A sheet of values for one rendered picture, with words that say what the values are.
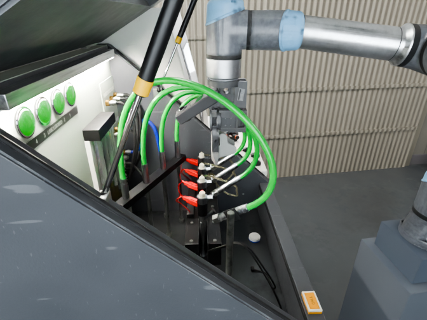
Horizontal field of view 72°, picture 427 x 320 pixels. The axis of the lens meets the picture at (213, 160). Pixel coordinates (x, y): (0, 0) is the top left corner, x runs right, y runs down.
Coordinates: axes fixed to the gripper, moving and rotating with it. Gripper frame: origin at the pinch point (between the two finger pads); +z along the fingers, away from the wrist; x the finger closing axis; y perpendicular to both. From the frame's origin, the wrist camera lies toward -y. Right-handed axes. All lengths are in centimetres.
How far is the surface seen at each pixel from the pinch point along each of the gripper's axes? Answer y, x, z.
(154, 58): -7.8, -32.9, -28.5
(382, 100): 174, 209, 43
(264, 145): 9.0, -14.9, -10.5
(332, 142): 130, 204, 84
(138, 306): -12.9, -35.0, 7.3
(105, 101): -30.6, 19.5, -9.8
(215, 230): 0.6, 0.5, 22.7
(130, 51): -25.1, 35.0, -21.7
